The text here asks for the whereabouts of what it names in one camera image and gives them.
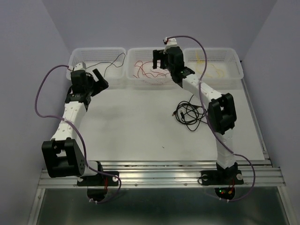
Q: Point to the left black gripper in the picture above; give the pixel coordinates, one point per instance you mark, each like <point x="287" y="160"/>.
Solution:
<point x="100" y="85"/>

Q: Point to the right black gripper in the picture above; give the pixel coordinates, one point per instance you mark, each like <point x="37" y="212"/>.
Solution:
<point x="158" y="54"/>

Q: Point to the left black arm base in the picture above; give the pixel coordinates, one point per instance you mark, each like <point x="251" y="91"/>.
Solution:
<point x="102" y="187"/>

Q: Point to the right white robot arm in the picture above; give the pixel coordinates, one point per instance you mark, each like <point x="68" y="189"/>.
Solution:
<point x="219" y="111"/>

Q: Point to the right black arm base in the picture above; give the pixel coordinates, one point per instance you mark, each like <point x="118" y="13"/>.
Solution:
<point x="224" y="180"/>

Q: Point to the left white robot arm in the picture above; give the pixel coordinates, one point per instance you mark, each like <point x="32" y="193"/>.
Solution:
<point x="62" y="154"/>

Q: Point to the left white perforated basket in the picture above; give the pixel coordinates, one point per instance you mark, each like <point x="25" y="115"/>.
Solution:
<point x="110" y="61"/>

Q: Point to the right white perforated basket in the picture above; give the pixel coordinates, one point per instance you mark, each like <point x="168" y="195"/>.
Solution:
<point x="223" y="64"/>

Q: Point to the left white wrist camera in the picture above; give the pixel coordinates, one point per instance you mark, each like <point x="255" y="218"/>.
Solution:
<point x="79" y="66"/>

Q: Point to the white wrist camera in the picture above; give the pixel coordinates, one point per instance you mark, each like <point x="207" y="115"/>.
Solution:
<point x="79" y="66"/>
<point x="170" y="42"/>

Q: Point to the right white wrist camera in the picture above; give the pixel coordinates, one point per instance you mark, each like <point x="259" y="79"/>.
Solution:
<point x="170" y="42"/>

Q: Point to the aluminium mounting rail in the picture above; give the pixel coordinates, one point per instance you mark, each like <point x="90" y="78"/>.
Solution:
<point x="186" y="174"/>

